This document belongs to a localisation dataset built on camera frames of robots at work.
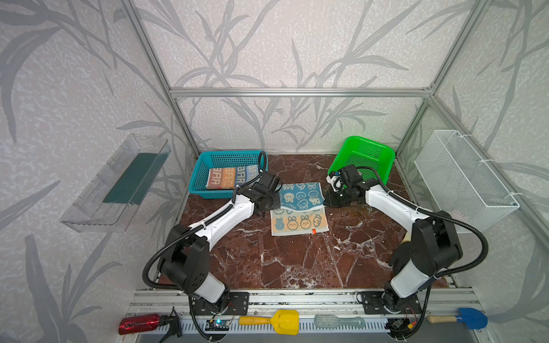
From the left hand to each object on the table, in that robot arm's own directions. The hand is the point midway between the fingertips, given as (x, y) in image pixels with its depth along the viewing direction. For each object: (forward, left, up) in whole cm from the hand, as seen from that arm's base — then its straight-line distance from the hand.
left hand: (277, 195), depth 88 cm
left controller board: (-43, +19, -14) cm, 49 cm away
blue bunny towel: (-3, -10, -7) cm, 13 cm away
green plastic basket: (+34, -50, -13) cm, 62 cm away
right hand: (+1, -20, -2) cm, 20 cm away
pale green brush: (-42, -17, -10) cm, 47 cm away
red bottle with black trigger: (-43, +41, -8) cm, 60 cm away
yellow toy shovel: (-42, -4, -9) cm, 44 cm away
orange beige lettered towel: (+16, +25, -10) cm, 32 cm away
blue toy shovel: (-41, -67, -11) cm, 79 cm away
